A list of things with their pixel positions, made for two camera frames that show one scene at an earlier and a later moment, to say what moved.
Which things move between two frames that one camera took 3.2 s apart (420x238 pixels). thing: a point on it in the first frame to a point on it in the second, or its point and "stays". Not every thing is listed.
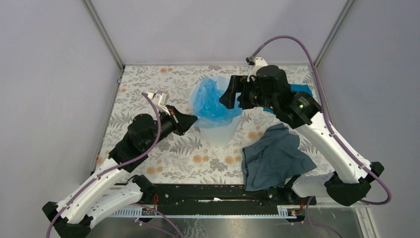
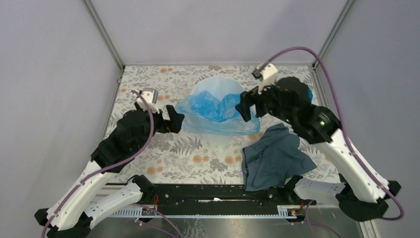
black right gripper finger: (236, 87) to (247, 98)
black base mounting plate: (215, 196) stays
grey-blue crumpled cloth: (274, 160) stays
